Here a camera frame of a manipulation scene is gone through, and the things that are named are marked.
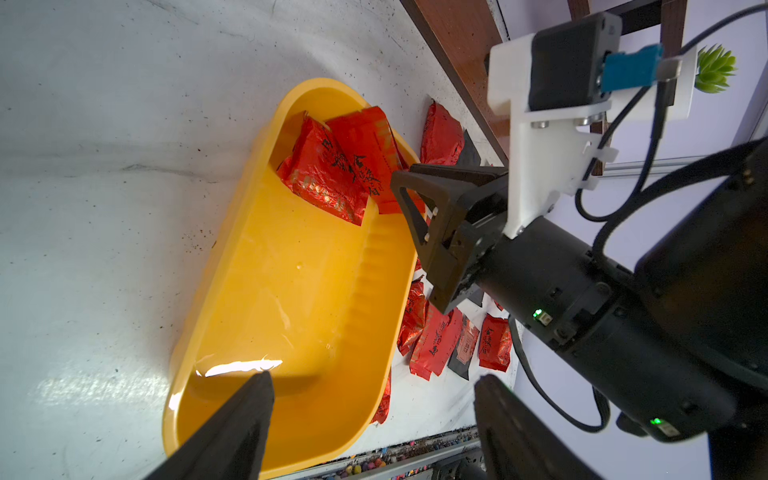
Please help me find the red foil tea bag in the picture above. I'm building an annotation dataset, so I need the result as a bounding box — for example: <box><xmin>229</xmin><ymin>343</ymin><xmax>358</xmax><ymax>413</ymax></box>
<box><xmin>420</xmin><ymin>101</ymin><xmax>465</xmax><ymax>166</ymax></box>
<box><xmin>432</xmin><ymin>308</ymin><xmax>463</xmax><ymax>376</ymax></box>
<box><xmin>370</xmin><ymin>371</ymin><xmax>392</xmax><ymax>424</ymax></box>
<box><xmin>397</xmin><ymin>280</ymin><xmax>427</xmax><ymax>357</ymax></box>
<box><xmin>478</xmin><ymin>314</ymin><xmax>513</xmax><ymax>372</ymax></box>
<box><xmin>409</xmin><ymin>303</ymin><xmax>451</xmax><ymax>381</ymax></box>

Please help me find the black tea bag barcode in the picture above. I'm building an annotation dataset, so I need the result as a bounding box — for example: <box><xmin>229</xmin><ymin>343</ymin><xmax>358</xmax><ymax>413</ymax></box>
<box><xmin>456</xmin><ymin>130</ymin><xmax>482</xmax><ymax>167</ymax></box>

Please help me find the red foil tea bag top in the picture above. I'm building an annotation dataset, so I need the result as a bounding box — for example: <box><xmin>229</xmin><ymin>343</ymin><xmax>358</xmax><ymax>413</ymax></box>
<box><xmin>420</xmin><ymin>101</ymin><xmax>465</xmax><ymax>166</ymax></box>

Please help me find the red foil tea bag bottom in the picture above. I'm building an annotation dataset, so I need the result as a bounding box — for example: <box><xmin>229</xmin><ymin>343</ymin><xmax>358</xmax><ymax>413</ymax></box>
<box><xmin>397</xmin><ymin>280</ymin><xmax>427</xmax><ymax>357</ymax></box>

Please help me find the yellow storage box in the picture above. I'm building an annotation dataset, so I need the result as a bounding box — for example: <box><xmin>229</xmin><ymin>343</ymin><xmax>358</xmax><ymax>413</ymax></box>
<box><xmin>162</xmin><ymin>78</ymin><xmax>416</xmax><ymax>479</ymax></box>

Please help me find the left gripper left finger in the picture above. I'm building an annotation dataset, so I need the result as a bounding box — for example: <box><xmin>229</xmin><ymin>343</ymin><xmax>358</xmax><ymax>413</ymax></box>
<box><xmin>147</xmin><ymin>372</ymin><xmax>275</xmax><ymax>479</ymax></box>

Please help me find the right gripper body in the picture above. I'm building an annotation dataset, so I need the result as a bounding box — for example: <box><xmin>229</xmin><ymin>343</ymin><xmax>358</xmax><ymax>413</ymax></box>
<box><xmin>419</xmin><ymin>173</ymin><xmax>511</xmax><ymax>316</ymax></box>

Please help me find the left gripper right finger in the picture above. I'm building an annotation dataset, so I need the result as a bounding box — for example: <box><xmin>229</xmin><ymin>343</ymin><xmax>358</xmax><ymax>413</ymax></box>
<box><xmin>474</xmin><ymin>375</ymin><xmax>599</xmax><ymax>479</ymax></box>

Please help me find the red foil tea bags pile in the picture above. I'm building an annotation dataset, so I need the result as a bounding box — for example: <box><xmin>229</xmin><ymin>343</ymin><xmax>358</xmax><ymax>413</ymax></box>
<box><xmin>277</xmin><ymin>107</ymin><xmax>408</xmax><ymax>226</ymax></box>

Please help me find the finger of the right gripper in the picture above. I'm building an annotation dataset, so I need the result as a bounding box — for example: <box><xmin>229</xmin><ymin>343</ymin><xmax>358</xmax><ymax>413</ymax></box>
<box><xmin>391</xmin><ymin>163</ymin><xmax>508</xmax><ymax>252</ymax></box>

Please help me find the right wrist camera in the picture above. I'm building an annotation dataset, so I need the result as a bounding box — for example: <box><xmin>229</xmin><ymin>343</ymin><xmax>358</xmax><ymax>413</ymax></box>
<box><xmin>487</xmin><ymin>12</ymin><xmax>697</xmax><ymax>238</ymax></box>

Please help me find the black red tea bag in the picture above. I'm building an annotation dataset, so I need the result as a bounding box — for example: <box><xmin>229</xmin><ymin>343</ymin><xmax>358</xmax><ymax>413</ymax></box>
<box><xmin>447</xmin><ymin>315</ymin><xmax>480</xmax><ymax>381</ymax></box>

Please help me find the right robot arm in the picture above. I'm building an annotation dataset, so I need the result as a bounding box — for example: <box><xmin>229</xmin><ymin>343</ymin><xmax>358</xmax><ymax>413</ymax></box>
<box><xmin>391</xmin><ymin>140</ymin><xmax>767</xmax><ymax>479</ymax></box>

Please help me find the white potted green plant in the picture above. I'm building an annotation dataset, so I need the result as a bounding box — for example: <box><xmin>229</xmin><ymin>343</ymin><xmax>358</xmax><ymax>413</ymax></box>
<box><xmin>694</xmin><ymin>44</ymin><xmax>738</xmax><ymax>94</ymax></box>

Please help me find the brown wooden tiered stand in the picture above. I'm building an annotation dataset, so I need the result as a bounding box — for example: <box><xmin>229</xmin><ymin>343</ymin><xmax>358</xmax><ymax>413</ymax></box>
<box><xmin>402</xmin><ymin>1</ymin><xmax>688</xmax><ymax>165</ymax></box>

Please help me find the red foil tea bag front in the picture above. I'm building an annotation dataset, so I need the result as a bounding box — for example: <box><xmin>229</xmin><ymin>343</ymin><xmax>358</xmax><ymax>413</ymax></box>
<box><xmin>478</xmin><ymin>314</ymin><xmax>513</xmax><ymax>372</ymax></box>

